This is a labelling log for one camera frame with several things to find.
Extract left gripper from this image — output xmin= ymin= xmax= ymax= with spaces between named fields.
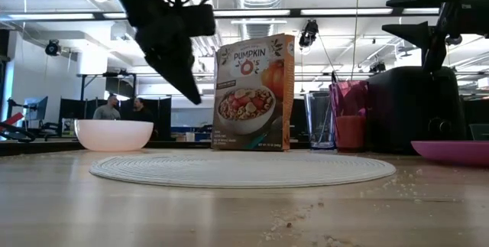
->
xmin=125 ymin=0 xmax=202 ymax=106

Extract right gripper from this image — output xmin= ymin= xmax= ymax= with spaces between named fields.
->
xmin=381 ymin=0 xmax=489 ymax=74

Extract orange pumpkin cereal box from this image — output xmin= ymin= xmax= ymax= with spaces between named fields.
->
xmin=211 ymin=33 xmax=296 ymax=151

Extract pale pink bowl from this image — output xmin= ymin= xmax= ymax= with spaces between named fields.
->
xmin=74 ymin=119 xmax=154 ymax=152

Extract pink faceted tumbler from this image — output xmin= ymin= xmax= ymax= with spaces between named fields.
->
xmin=329 ymin=80 xmax=368 ymax=153

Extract magenta plastic plate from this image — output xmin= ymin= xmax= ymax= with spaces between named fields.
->
xmin=410 ymin=140 xmax=489 ymax=167

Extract clear drinking glass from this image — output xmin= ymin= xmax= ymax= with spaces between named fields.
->
xmin=304 ymin=91 xmax=337 ymax=151

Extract black room divider panel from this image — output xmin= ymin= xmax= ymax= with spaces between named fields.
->
xmin=59 ymin=96 xmax=173 ymax=141

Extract black toaster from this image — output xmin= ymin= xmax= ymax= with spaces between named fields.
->
xmin=366 ymin=66 xmax=467 ymax=154

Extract white round woven placemat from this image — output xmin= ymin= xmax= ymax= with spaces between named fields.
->
xmin=89 ymin=151 xmax=397 ymax=189

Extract background computer monitor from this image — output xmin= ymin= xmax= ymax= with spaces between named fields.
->
xmin=23 ymin=96 xmax=49 ymax=122

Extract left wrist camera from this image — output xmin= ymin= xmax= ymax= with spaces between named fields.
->
xmin=179 ymin=4 xmax=217 ymax=37

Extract thin hanging cable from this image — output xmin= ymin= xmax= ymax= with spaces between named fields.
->
xmin=350 ymin=0 xmax=360 ymax=82

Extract black overhead frame beam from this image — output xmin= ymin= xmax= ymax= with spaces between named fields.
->
xmin=0 ymin=8 xmax=444 ymax=21

